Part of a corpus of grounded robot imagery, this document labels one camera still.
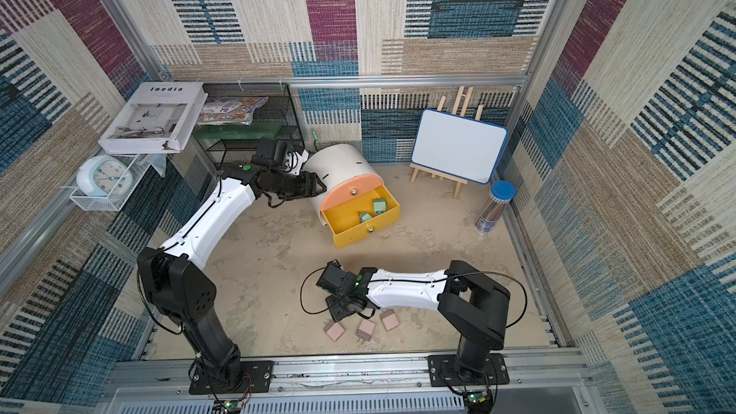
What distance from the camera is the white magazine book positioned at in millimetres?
715

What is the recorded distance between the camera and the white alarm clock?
0.63 metres

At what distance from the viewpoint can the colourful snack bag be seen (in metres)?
0.83

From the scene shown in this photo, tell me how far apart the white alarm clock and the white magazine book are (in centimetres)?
6

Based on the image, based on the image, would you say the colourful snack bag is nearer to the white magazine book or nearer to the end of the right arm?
the white magazine book

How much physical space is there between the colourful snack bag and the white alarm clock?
23 cm
